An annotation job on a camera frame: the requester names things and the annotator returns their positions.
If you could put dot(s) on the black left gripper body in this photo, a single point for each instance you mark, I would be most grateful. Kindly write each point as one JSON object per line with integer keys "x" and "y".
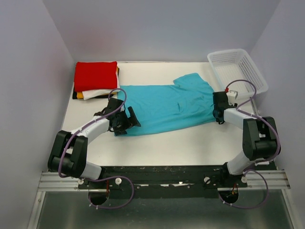
{"x": 122, "y": 120}

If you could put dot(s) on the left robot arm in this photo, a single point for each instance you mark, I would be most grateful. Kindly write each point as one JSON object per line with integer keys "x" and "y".
{"x": 69, "y": 151}

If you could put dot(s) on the red folded t shirt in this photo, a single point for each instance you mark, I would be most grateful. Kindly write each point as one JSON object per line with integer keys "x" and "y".
{"x": 86, "y": 71}

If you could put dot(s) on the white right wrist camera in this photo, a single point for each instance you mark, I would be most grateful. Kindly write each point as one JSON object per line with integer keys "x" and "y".
{"x": 232, "y": 96}

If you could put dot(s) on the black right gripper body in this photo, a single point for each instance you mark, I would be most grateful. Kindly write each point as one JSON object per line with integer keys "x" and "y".
{"x": 214, "y": 113}

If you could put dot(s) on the aluminium mounting rail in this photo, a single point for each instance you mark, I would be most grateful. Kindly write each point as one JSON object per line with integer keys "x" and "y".
{"x": 273, "y": 179}

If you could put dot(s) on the white folded t shirt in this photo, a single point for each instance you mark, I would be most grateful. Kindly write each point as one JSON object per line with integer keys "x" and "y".
{"x": 100, "y": 93}

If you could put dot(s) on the white plastic mesh basket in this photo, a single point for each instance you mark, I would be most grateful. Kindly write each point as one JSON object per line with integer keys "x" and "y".
{"x": 236, "y": 64}

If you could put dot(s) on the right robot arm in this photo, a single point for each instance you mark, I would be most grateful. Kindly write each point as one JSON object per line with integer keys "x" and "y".
{"x": 260, "y": 140}

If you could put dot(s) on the black folded t shirt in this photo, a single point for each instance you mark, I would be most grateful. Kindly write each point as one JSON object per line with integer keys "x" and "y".
{"x": 75, "y": 96}

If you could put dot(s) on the teal t shirt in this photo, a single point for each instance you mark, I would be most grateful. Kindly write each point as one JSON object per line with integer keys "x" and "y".
{"x": 186, "y": 103}

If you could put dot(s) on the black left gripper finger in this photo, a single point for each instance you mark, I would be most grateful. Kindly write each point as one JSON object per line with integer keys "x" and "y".
{"x": 133, "y": 121}
{"x": 120, "y": 131}

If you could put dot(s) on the yellow folded t shirt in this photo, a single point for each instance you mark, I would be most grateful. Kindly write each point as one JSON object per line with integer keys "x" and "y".
{"x": 79, "y": 95}

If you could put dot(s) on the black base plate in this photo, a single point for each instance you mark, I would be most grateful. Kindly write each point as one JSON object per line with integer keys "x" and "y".
{"x": 182, "y": 172}

